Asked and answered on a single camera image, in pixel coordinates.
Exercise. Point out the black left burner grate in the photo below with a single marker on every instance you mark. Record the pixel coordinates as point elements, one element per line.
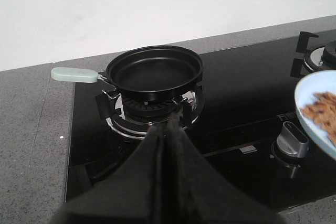
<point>131,118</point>

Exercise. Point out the light blue plate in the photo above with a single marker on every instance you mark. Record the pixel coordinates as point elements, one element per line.
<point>317,82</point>

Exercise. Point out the brown meat pieces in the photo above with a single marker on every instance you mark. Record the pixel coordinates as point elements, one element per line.
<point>322,112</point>

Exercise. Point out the chrome wire pan support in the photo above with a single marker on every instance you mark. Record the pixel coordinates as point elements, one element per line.
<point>115,94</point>

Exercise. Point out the black glass gas cooktop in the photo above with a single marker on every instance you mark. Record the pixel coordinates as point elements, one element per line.
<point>248,93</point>

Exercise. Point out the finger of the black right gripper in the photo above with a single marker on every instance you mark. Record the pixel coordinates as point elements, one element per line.
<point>199,192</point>

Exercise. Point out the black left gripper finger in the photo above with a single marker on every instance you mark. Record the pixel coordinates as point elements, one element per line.
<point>132,194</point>

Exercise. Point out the black burner grate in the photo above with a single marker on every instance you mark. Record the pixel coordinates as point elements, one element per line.
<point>131,118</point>
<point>316,58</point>

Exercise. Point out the black frying pan mint handle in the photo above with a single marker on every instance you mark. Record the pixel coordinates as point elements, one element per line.
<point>153,73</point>

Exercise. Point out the black right burner grate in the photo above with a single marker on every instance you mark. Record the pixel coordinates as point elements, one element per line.
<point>316,58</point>

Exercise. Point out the silver left stove knob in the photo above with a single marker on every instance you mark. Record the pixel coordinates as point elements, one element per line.
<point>291,145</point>

